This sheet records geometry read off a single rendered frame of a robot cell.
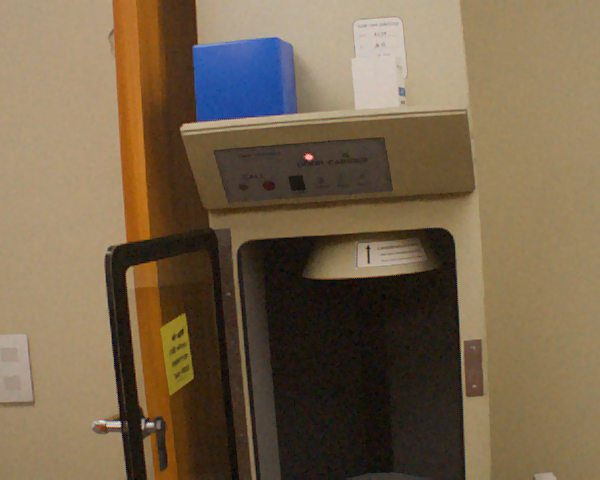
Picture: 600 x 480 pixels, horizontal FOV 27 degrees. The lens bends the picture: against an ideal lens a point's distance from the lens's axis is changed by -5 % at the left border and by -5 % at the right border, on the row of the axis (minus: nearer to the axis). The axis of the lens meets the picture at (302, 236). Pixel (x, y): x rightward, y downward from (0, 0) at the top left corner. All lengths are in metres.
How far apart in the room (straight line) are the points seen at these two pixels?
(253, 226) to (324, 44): 0.23
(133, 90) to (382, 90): 0.29
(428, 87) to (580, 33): 0.49
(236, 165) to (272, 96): 0.10
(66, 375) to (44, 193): 0.30
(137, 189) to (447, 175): 0.35
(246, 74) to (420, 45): 0.22
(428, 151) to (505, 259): 0.54
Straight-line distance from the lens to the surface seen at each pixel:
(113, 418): 1.35
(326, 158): 1.45
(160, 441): 1.31
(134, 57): 1.49
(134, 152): 1.48
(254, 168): 1.47
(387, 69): 1.44
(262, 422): 1.62
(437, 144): 1.44
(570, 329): 1.97
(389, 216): 1.52
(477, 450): 1.56
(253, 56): 1.44
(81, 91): 2.06
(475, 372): 1.54
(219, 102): 1.44
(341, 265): 1.55
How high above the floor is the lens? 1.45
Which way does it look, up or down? 3 degrees down
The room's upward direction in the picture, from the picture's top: 4 degrees counter-clockwise
